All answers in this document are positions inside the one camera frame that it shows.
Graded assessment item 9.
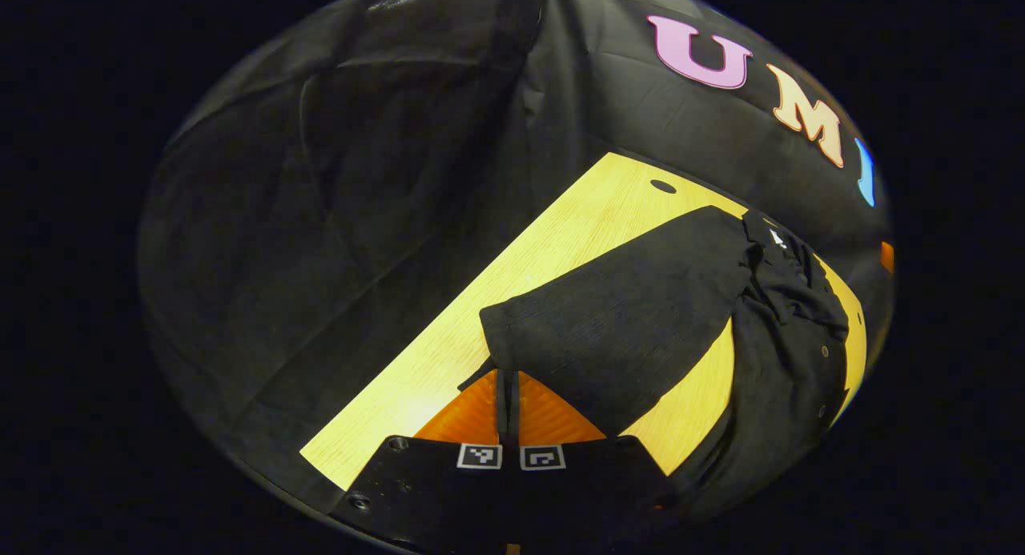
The black backdrop cloth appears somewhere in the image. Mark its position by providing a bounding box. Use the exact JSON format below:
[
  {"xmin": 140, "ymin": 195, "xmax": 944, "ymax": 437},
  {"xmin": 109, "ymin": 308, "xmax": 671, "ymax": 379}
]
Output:
[{"xmin": 136, "ymin": 0, "xmax": 894, "ymax": 508}]

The black button shirt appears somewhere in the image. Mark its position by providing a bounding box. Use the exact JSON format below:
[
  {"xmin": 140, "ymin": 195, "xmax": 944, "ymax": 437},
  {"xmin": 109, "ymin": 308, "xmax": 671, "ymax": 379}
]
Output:
[{"xmin": 458, "ymin": 205, "xmax": 851, "ymax": 524}]

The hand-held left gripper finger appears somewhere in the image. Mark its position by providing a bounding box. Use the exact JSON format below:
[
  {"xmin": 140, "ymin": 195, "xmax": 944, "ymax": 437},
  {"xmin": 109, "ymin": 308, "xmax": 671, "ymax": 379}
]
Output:
[
  {"xmin": 509, "ymin": 369, "xmax": 681, "ymax": 552},
  {"xmin": 330, "ymin": 369, "xmax": 513, "ymax": 552}
]

